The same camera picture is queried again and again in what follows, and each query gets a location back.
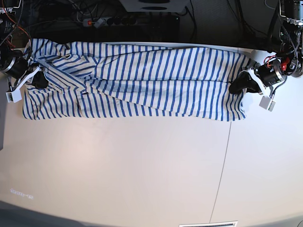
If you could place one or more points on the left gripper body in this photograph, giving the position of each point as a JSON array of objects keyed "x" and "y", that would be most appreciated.
[{"x": 270, "y": 74}]

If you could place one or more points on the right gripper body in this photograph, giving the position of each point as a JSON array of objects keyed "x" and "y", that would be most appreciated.
[{"x": 15, "y": 65}]

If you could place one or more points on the blue white striped T-shirt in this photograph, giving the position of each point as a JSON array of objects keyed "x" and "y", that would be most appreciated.
[{"x": 99, "y": 80}]

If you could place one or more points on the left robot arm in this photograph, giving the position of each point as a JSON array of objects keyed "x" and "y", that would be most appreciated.
[{"x": 285, "y": 39}]

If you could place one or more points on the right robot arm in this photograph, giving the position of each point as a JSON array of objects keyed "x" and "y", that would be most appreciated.
[{"x": 10, "y": 17}]

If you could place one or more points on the white power strip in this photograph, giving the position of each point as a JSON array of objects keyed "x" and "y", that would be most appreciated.
[{"x": 98, "y": 23}]

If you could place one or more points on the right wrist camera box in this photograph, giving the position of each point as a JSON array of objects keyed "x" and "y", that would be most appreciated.
[{"x": 14, "y": 96}]

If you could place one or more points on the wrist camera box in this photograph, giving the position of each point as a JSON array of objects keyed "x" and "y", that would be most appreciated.
[
  {"x": 14, "y": 96},
  {"x": 267, "y": 103}
]

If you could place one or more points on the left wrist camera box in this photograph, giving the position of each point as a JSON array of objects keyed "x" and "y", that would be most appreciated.
[{"x": 267, "y": 103}]

